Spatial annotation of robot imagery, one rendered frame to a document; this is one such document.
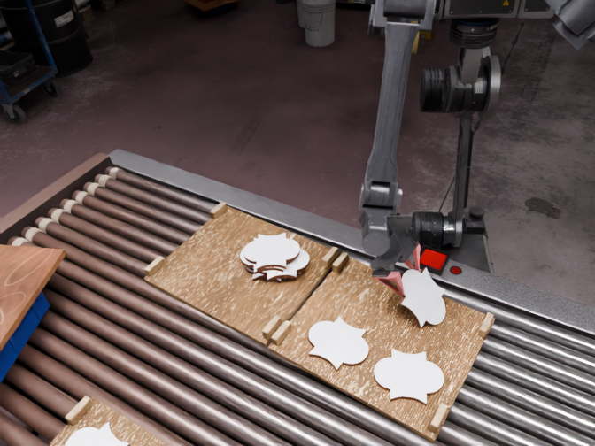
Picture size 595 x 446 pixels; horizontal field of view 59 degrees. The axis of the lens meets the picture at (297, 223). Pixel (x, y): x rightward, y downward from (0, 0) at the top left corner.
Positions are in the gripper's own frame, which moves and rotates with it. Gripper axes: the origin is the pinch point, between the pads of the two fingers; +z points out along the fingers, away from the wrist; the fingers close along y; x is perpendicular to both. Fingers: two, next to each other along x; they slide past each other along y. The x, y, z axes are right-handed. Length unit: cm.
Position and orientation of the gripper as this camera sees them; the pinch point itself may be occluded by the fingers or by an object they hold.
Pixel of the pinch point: (408, 281)
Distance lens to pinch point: 126.3
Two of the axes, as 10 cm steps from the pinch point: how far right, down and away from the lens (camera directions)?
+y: 5.8, -6.0, 5.4
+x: -6.3, 0.8, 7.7
